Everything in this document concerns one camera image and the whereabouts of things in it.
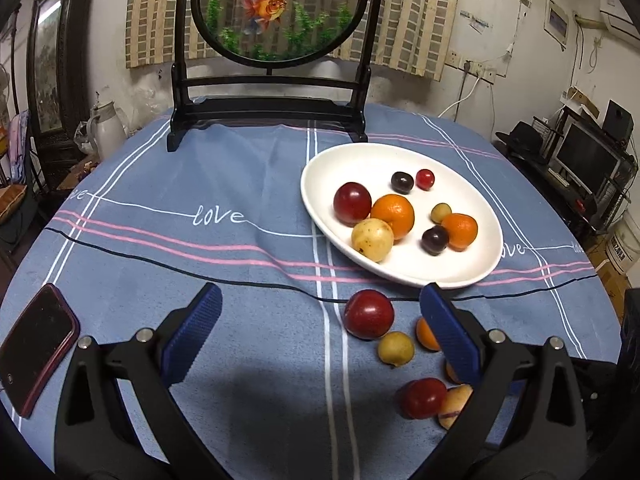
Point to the black desk rack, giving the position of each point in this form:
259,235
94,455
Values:
545,172

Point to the small yellow-green fruit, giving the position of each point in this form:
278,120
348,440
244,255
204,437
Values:
440,211

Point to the beige checked curtain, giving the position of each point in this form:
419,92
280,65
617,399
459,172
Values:
410,20

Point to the white wall electric panel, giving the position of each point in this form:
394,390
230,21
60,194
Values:
556,24

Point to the black hat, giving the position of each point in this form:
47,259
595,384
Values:
522,137

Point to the long cardboard box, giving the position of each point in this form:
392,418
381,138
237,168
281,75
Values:
582,102

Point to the black speaker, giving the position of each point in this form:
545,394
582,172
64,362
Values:
617,120

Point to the dark purple plum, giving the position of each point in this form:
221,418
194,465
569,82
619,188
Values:
401,182
435,240

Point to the computer monitor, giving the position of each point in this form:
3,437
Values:
587,157

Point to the small red plum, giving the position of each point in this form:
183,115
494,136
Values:
425,179

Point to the large red plum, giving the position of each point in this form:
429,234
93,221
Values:
352,203

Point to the blue striped tablecloth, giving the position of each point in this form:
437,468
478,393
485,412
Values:
200,260

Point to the small yellow fruit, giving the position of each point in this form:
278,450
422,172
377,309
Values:
396,348

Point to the white air conditioner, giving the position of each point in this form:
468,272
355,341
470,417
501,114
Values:
620,12

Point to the white plastic bucket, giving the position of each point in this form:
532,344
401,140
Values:
622,250

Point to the white wall socket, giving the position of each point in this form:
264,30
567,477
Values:
452,59

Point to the round goldfish screen black stand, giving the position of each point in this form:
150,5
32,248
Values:
280,10

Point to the red smartphone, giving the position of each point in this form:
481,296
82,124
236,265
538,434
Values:
35,345

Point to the large orange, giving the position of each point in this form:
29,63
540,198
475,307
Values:
395,214
451,372

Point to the pale cream fruit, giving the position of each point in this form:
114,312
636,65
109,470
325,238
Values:
452,404

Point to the white jug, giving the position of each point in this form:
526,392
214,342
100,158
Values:
110,132

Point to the white oval plate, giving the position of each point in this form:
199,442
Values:
475,262

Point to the dark wooden framed painting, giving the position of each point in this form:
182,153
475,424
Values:
50,75

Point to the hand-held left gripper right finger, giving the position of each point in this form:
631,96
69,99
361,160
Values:
450,335

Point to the yellow speckled pear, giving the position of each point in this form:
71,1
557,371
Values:
372,240

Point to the brown cushion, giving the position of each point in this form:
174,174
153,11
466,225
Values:
12,202

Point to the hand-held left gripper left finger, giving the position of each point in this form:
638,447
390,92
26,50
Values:
192,332

